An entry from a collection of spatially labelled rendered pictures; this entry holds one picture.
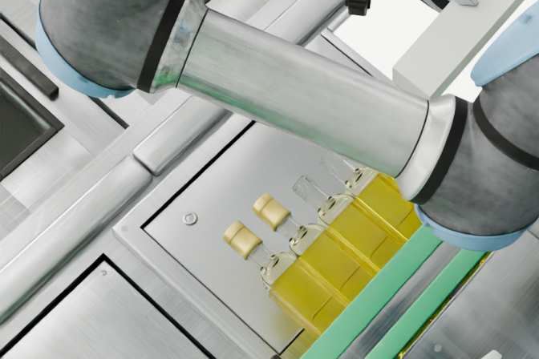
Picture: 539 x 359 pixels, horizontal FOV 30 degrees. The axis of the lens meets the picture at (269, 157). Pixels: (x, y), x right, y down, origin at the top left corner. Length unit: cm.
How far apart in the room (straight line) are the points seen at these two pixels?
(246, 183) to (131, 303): 25
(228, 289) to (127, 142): 29
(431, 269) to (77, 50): 52
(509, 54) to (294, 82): 20
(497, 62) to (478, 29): 35
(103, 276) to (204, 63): 63
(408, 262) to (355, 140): 30
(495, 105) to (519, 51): 6
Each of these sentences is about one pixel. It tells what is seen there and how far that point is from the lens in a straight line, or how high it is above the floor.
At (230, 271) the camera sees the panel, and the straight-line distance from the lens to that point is 148.
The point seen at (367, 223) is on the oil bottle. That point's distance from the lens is 136.
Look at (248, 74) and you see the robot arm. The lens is 96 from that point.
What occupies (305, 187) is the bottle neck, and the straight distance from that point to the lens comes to 138.
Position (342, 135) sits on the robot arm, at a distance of 97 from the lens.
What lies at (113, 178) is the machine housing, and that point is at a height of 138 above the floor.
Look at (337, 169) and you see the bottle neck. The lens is 140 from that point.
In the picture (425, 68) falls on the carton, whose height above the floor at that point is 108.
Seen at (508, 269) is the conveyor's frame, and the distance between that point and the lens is 124.
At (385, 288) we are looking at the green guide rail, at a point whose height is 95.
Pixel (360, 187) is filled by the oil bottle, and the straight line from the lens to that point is 137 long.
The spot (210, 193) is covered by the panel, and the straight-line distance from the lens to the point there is 152.
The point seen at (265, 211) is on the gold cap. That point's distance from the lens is 136.
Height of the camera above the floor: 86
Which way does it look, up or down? 14 degrees up
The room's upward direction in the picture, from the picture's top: 49 degrees counter-clockwise
